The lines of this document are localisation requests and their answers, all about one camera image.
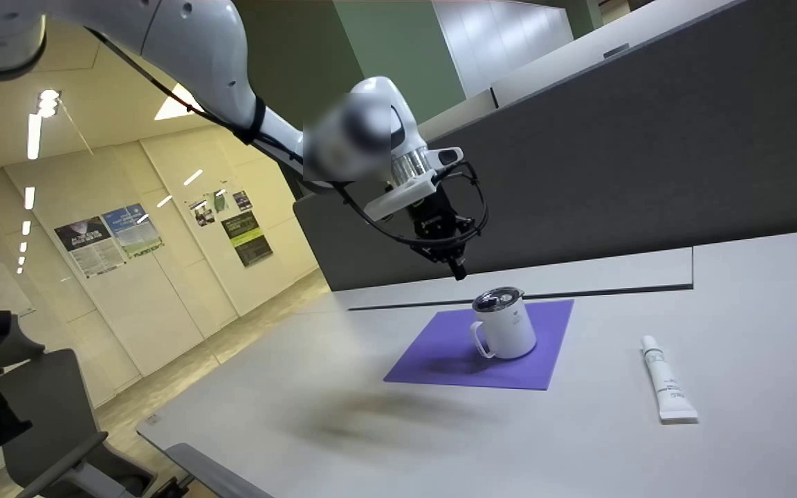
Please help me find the clear chrome-rimmed mug lid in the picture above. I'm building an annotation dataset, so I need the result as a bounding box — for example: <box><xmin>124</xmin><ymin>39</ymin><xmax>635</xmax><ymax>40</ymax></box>
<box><xmin>471</xmin><ymin>285</ymin><xmax>527</xmax><ymax>317</ymax></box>

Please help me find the square ceiling light panel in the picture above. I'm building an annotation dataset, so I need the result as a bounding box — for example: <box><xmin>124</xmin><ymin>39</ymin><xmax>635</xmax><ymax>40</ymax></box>
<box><xmin>153</xmin><ymin>80</ymin><xmax>211</xmax><ymax>123</ymax></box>

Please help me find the white mug with handle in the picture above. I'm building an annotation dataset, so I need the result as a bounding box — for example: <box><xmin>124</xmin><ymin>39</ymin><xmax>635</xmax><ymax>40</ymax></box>
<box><xmin>467</xmin><ymin>285</ymin><xmax>539</xmax><ymax>365</ymax></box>

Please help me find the blue wall poster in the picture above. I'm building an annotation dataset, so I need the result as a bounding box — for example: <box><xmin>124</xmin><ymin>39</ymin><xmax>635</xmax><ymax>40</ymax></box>
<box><xmin>103</xmin><ymin>202</ymin><xmax>166</xmax><ymax>263</ymax></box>

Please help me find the grey desk partition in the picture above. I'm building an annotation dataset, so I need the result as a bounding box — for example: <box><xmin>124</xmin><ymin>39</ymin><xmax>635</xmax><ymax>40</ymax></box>
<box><xmin>294</xmin><ymin>0</ymin><xmax>797</xmax><ymax>293</ymax></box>

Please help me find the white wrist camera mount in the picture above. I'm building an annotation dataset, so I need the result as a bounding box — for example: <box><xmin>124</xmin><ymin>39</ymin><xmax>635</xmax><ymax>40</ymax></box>
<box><xmin>361</xmin><ymin>176</ymin><xmax>440</xmax><ymax>223</ymax></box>

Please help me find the poster with black header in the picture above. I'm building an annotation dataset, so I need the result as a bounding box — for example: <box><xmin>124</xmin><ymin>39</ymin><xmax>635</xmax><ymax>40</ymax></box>
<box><xmin>52</xmin><ymin>212</ymin><xmax>131</xmax><ymax>280</ymax></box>

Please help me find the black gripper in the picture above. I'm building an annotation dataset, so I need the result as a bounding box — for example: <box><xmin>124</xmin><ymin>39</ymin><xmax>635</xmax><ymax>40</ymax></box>
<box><xmin>404</xmin><ymin>176</ymin><xmax>476</xmax><ymax>282</ymax></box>

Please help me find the white ledge behind partition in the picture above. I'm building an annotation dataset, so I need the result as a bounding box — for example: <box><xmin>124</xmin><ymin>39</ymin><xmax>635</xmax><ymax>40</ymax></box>
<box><xmin>423</xmin><ymin>0</ymin><xmax>741</xmax><ymax>155</ymax></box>

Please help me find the purple mat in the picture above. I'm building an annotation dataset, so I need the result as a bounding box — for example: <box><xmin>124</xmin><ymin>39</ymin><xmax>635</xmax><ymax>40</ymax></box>
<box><xmin>383</xmin><ymin>299</ymin><xmax>575</xmax><ymax>392</ymax></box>

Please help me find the white tube with green band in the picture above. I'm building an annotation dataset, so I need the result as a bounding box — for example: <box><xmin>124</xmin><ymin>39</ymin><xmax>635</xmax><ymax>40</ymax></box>
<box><xmin>639</xmin><ymin>332</ymin><xmax>704</xmax><ymax>425</ymax></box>

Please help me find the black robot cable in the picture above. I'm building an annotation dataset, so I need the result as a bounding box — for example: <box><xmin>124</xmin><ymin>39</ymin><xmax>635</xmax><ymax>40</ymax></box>
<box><xmin>83</xmin><ymin>22</ymin><xmax>492</xmax><ymax>269</ymax></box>

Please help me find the small framed wall photo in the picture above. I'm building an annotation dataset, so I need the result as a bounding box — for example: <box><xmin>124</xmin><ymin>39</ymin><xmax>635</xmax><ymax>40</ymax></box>
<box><xmin>189</xmin><ymin>197</ymin><xmax>220</xmax><ymax>233</ymax></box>

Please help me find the grey chair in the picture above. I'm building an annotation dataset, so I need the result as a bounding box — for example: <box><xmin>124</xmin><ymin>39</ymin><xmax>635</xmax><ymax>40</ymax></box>
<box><xmin>0</xmin><ymin>346</ymin><xmax>189</xmax><ymax>498</ymax></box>

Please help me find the dark green wall poster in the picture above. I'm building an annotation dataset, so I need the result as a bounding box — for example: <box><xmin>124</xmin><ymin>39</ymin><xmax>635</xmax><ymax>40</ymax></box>
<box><xmin>220</xmin><ymin>210</ymin><xmax>278</xmax><ymax>271</ymax></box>

